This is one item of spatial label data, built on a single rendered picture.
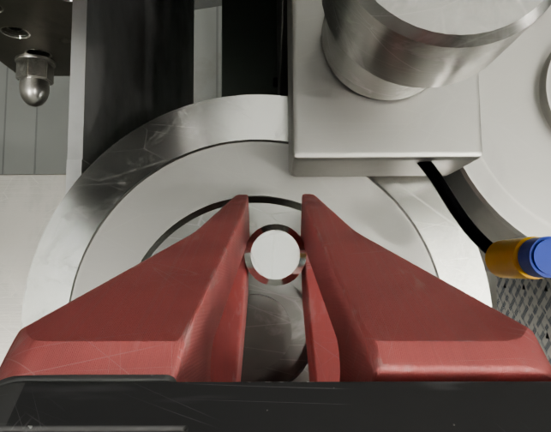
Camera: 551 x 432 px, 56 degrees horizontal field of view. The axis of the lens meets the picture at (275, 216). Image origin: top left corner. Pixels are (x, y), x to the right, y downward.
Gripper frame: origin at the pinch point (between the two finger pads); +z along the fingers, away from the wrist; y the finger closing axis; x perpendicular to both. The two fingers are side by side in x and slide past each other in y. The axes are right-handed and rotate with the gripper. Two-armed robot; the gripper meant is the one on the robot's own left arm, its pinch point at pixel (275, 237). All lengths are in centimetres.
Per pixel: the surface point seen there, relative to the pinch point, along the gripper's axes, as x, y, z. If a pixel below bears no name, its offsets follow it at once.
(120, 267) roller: 2.8, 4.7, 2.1
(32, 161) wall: 125, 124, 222
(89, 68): -1.3, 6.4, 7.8
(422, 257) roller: 2.6, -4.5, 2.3
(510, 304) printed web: 19.7, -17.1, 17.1
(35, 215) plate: 21.3, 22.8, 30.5
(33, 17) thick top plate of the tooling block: 3.9, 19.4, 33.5
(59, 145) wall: 117, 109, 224
